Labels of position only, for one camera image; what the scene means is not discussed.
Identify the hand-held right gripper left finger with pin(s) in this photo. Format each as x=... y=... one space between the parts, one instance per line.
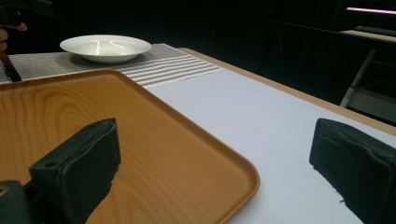
x=77 y=168

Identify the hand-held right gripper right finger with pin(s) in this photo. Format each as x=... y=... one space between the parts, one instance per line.
x=358 y=165

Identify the wooden orange tray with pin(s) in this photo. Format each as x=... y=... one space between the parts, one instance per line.
x=149 y=133

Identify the metal stand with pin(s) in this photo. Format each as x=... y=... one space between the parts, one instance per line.
x=358 y=77

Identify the white deep plate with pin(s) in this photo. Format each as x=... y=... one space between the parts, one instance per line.
x=106 y=48

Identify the light wooden desk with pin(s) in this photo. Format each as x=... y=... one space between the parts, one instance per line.
x=367 y=35

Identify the dark keyboard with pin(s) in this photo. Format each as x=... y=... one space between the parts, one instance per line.
x=375 y=30

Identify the grey striped placemat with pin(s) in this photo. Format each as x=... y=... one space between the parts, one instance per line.
x=168 y=67

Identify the pink light strip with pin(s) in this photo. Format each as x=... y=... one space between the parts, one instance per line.
x=370 y=10

